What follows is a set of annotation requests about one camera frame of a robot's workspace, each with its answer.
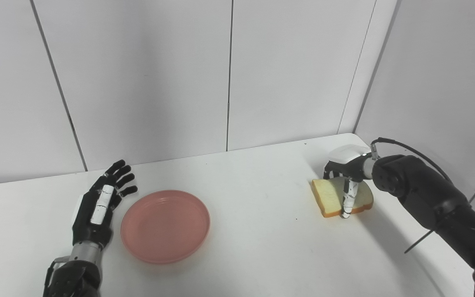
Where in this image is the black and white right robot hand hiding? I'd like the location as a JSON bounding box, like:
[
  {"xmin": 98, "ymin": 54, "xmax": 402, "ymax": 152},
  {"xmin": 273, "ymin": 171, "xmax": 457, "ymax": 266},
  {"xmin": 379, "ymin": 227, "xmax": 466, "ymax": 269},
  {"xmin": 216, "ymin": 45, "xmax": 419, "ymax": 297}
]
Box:
[{"xmin": 323, "ymin": 144, "xmax": 374, "ymax": 219}]

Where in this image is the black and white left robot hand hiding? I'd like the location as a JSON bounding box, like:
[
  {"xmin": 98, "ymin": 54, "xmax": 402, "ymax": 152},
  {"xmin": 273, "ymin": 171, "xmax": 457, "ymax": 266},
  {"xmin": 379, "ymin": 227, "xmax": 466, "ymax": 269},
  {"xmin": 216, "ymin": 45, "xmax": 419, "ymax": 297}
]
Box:
[{"xmin": 71, "ymin": 160, "xmax": 138, "ymax": 250}]

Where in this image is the slice of white bread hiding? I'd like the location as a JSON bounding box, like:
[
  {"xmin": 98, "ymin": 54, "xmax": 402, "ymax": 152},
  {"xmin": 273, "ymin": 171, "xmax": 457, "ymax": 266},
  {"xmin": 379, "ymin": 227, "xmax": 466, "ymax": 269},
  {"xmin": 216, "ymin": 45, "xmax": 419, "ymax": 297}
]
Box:
[{"xmin": 311, "ymin": 177, "xmax": 374, "ymax": 218}]

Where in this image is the pink round plate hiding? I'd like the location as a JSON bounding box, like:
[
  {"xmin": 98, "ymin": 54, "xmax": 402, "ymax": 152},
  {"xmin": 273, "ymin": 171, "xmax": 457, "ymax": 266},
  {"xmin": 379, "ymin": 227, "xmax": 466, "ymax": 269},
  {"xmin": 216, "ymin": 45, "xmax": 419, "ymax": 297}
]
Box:
[{"xmin": 120, "ymin": 190, "xmax": 211, "ymax": 265}]

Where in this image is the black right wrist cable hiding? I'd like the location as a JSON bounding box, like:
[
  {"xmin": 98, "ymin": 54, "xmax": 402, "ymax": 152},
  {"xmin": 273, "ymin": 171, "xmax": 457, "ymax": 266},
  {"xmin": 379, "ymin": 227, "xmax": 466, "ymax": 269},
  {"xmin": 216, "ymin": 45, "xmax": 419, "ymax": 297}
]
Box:
[{"xmin": 370, "ymin": 137, "xmax": 452, "ymax": 184}]

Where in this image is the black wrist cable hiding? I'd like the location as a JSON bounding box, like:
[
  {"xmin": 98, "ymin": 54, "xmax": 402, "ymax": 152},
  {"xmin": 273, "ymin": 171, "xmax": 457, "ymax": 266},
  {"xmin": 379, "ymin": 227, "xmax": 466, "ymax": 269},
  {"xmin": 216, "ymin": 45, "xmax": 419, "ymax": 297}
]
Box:
[
  {"xmin": 370, "ymin": 137, "xmax": 452, "ymax": 184},
  {"xmin": 43, "ymin": 256, "xmax": 71, "ymax": 289}
]

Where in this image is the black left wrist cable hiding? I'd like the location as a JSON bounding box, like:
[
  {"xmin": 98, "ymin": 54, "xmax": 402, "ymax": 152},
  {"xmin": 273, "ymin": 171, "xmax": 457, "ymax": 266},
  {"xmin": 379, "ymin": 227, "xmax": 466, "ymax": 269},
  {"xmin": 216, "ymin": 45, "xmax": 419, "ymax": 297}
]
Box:
[{"xmin": 43, "ymin": 256, "xmax": 71, "ymax": 289}]

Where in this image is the black cable tie tail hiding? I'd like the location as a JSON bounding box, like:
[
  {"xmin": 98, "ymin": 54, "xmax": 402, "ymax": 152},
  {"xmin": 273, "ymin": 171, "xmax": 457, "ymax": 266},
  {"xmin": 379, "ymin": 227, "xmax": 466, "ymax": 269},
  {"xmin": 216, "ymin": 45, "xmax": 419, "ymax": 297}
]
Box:
[{"xmin": 404, "ymin": 225, "xmax": 442, "ymax": 254}]

